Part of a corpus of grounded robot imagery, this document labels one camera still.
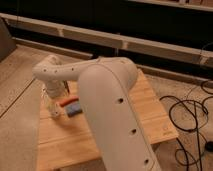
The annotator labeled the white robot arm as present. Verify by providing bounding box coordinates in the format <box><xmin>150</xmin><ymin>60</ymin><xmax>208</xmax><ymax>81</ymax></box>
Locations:
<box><xmin>33</xmin><ymin>56</ymin><xmax>161</xmax><ymax>171</ymax></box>

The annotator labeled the grey cabinet corner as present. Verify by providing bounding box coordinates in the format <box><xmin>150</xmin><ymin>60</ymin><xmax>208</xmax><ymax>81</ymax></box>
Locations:
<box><xmin>0</xmin><ymin>17</ymin><xmax>17</xmax><ymax>62</ymax></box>

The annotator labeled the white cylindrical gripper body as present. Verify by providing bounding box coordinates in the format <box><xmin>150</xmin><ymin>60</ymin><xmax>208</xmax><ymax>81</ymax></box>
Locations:
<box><xmin>44</xmin><ymin>80</ymin><xmax>65</xmax><ymax>98</ymax></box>

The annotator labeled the black floor cable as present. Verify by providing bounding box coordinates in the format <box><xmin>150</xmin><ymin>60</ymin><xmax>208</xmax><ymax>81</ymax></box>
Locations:
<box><xmin>159</xmin><ymin>79</ymin><xmax>213</xmax><ymax>171</ymax></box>

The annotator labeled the white wall rail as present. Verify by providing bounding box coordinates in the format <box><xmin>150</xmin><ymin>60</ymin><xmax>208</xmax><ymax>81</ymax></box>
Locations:
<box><xmin>0</xmin><ymin>12</ymin><xmax>213</xmax><ymax>68</ymax></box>

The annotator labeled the blue sponge block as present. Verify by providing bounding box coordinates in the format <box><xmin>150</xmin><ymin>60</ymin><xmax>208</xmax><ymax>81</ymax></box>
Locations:
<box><xmin>65</xmin><ymin>103</ymin><xmax>82</xmax><ymax>117</ymax></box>

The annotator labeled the wooden table board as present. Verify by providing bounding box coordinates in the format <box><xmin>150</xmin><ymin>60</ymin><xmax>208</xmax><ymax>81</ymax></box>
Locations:
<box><xmin>36</xmin><ymin>68</ymin><xmax>179</xmax><ymax>171</ymax></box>

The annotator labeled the white plastic bottle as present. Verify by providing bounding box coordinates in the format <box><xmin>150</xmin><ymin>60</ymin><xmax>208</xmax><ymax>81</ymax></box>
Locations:
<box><xmin>43</xmin><ymin>93</ymin><xmax>61</xmax><ymax>118</ymax></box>

